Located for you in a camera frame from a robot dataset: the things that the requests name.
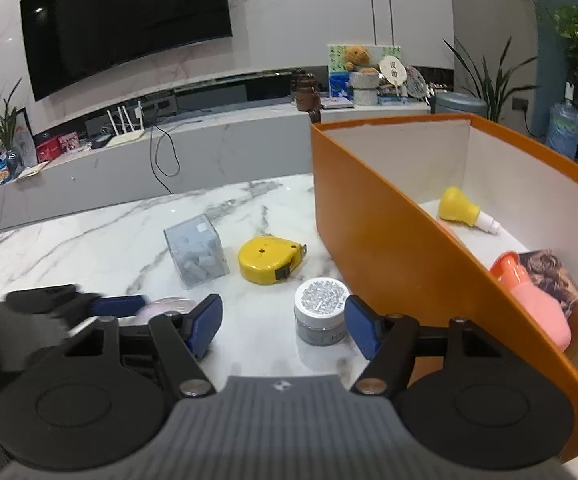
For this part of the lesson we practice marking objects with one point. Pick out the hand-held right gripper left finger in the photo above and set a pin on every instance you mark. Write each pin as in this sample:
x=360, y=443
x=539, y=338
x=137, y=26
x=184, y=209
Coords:
x=204, y=327

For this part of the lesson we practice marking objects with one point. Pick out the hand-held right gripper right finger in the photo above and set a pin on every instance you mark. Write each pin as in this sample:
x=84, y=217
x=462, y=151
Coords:
x=364, y=327

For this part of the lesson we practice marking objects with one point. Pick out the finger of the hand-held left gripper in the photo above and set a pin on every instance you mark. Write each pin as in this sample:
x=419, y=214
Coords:
x=116, y=306

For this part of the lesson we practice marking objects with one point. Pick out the pink round case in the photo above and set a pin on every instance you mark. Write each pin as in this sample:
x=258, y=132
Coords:
x=169, y=306

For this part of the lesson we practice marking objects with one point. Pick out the silver glitter jar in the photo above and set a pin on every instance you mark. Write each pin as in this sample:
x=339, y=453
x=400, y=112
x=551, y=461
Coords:
x=320, y=321

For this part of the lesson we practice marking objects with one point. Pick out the orange storage box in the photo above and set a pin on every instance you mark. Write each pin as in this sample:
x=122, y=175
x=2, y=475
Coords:
x=394, y=240

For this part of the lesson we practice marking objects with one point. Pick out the pink pump bottle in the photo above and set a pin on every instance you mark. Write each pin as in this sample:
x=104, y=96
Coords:
x=539, y=310

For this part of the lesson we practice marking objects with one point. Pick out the clear plastic box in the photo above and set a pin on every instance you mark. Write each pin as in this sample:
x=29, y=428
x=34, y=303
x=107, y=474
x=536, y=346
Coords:
x=196, y=252

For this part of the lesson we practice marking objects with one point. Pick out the yellow tape measure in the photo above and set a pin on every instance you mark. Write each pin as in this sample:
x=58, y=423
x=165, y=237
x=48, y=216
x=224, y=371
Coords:
x=266, y=260

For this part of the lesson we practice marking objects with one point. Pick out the yellow bulb-shaped bottle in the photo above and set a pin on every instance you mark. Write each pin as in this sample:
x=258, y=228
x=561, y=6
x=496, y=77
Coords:
x=459, y=205

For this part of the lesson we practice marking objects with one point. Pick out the red gift box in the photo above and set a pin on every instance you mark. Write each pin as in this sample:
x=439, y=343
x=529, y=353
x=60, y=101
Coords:
x=48, y=151

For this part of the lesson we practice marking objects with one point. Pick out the pink gift box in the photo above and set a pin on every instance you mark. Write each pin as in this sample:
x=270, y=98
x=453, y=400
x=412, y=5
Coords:
x=69, y=142

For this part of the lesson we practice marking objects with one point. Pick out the white router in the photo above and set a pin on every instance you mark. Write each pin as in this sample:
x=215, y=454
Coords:
x=125, y=132

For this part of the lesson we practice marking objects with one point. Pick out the white marble tv cabinet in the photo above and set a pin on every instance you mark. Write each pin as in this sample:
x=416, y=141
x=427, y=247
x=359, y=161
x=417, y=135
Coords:
x=219, y=145

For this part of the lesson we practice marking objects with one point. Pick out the white framed card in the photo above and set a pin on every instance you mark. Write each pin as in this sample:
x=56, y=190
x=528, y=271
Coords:
x=26, y=137

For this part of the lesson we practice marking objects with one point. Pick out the brown patterned packet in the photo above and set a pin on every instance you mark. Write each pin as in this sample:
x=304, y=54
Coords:
x=551, y=270

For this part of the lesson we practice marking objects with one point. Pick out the small green potted plant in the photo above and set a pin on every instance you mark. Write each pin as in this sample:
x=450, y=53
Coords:
x=4, y=130

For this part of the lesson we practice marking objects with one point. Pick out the white book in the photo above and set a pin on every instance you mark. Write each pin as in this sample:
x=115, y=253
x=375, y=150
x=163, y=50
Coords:
x=338, y=103

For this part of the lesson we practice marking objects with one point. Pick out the blue tissue packet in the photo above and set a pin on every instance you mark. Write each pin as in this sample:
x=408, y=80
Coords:
x=393, y=100

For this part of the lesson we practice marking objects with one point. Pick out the grey trash bin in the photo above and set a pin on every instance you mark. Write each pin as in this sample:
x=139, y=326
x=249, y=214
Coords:
x=459, y=105

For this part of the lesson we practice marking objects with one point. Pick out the green and blue picture board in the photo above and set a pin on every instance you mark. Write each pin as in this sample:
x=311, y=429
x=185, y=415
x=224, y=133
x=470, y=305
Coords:
x=339, y=80

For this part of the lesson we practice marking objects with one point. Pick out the patterned hand fan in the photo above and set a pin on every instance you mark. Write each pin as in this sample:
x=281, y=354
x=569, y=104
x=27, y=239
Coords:
x=417, y=82

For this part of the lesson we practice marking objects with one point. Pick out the round white fan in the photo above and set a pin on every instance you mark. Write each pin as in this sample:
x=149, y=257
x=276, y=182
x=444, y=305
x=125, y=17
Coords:
x=394, y=74

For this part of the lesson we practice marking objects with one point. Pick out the brown teddy bear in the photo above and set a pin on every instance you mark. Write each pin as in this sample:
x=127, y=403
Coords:
x=356, y=57

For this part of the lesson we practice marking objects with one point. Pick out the long-leaf potted plant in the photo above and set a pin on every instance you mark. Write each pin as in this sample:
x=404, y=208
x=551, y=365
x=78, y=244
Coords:
x=494, y=85

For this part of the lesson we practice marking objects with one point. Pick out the black television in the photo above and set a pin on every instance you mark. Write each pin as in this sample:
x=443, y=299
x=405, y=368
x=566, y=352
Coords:
x=129, y=25

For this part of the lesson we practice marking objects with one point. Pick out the blue water jug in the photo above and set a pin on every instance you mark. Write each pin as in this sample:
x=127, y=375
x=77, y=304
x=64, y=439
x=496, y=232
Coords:
x=565, y=125

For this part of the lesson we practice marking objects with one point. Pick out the dark wall outlet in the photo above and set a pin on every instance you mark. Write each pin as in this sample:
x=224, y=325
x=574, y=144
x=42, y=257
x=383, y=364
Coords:
x=520, y=104

